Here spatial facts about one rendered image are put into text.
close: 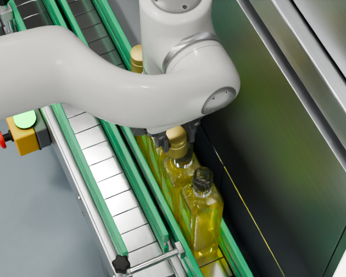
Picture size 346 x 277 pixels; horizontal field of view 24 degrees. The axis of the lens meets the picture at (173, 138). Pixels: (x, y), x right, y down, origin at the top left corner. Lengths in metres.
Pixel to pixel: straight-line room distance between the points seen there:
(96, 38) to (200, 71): 0.80
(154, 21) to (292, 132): 0.32
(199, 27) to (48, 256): 0.95
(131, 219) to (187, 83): 0.61
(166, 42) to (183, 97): 0.08
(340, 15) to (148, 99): 0.25
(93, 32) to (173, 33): 0.78
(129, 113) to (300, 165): 0.35
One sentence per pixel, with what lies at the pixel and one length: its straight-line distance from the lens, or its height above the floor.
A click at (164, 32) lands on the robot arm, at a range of 0.91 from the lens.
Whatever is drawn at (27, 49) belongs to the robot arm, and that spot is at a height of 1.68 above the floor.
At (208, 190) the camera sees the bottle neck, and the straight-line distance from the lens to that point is 1.22.
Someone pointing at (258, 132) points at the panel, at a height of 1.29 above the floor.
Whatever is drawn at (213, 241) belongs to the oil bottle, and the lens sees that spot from 1.38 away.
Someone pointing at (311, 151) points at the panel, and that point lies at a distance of 1.10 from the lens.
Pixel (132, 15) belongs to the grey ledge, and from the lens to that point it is 1.70.
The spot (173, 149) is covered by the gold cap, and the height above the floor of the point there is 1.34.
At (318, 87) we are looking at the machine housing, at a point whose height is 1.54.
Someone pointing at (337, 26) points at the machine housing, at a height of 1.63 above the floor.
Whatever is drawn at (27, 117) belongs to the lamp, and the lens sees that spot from 1.61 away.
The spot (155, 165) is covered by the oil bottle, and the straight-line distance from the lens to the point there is 1.35.
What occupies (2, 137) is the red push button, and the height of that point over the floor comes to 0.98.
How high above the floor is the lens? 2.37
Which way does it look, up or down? 60 degrees down
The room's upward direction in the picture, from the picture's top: straight up
